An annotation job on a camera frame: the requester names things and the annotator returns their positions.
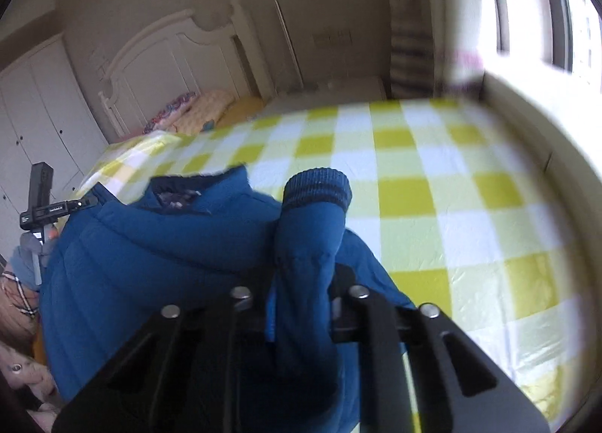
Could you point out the blue puffer jacket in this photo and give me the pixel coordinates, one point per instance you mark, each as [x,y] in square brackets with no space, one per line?
[188,241]

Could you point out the window with dark frame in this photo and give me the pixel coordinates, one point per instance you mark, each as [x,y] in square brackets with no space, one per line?
[564,34]

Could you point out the yellow white checkered bedsheet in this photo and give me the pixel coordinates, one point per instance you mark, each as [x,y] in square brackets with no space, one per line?
[448,201]

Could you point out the black camera on tripod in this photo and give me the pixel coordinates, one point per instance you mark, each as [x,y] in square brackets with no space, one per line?
[40,212]

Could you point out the white wardrobe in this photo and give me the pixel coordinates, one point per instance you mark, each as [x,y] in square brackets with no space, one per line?
[44,118]

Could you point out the beige curtain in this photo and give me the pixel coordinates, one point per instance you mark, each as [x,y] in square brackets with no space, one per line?
[438,46]

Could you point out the colourful patterned pillow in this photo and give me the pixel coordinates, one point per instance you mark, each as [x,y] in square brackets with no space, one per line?
[191,112]

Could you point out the white bed headboard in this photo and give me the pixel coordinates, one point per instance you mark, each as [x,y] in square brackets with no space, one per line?
[173,55]

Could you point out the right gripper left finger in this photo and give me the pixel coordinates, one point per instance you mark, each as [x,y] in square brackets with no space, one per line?
[198,370]

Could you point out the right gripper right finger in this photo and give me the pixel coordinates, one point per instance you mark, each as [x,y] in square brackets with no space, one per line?
[419,372]

